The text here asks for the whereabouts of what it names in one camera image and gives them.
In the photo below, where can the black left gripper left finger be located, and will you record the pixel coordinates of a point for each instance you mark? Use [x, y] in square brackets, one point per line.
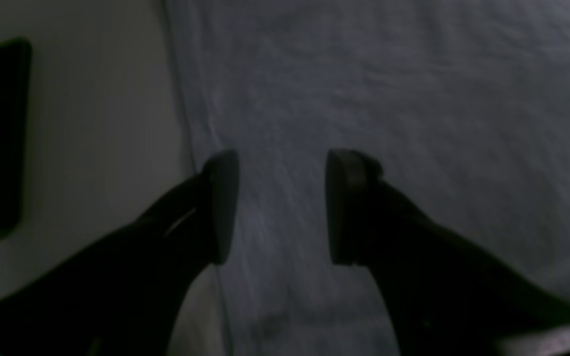
[121, 295]

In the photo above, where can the grey T-shirt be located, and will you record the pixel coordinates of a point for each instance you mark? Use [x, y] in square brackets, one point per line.
[465, 102]

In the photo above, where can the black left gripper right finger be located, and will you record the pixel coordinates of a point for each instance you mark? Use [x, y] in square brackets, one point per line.
[445, 295]

